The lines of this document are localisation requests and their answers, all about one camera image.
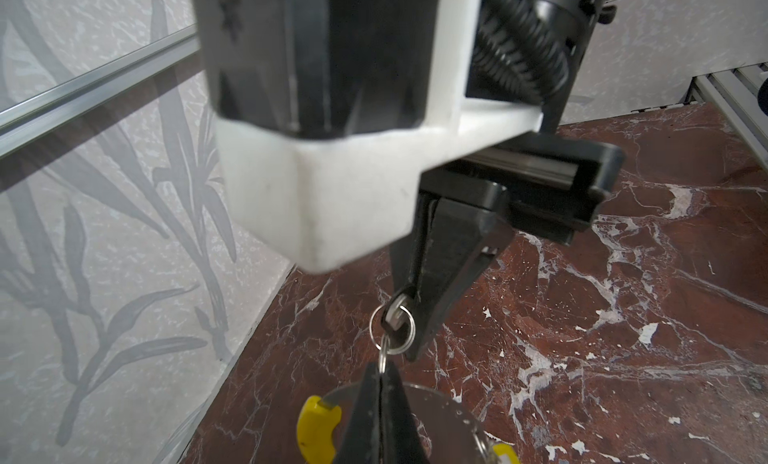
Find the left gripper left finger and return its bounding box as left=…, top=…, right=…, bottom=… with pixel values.
left=333, top=363, right=381, bottom=464

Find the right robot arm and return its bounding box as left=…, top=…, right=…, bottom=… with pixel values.
left=385, top=0, right=625, bottom=361

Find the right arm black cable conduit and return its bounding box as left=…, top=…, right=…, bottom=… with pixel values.
left=467, top=0, right=577, bottom=106

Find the aluminium cage frame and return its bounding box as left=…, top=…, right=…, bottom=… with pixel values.
left=1, top=26, right=200, bottom=157

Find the small black white key fob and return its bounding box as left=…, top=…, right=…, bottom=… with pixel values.
left=368, top=292, right=416, bottom=356

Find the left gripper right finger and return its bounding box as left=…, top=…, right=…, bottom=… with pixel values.
left=380, top=359, right=429, bottom=464

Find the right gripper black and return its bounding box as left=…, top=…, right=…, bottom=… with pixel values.
left=389, top=132, right=626, bottom=362

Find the key with yellow cap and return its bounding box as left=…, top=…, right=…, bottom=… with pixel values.
left=492, top=442, right=520, bottom=464

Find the silver keyring band yellow tag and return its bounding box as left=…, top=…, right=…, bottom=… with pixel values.
left=296, top=331, right=499, bottom=464

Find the aluminium front rail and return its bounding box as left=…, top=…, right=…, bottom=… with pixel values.
left=686, top=62, right=767, bottom=170

